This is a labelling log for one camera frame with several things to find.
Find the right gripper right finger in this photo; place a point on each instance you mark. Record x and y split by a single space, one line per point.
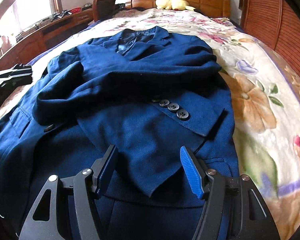
233 206

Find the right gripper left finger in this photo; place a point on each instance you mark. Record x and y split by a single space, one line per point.
48 217

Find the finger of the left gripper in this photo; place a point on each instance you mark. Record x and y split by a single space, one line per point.
19 74

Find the blue suit jacket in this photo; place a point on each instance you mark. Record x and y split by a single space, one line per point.
148 93

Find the wooden desk cabinet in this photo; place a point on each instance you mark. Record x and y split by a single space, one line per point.
45 38

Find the red bowl on desk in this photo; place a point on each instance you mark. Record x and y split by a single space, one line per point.
76 10

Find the wooden chair with black garment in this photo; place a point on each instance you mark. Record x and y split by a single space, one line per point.
102 9

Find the floral bed blanket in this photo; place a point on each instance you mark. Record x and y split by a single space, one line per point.
266 110

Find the yellow plush toy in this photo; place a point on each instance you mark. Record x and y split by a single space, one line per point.
173 5

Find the louvered wooden wardrobe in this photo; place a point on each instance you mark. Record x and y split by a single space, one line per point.
275 24

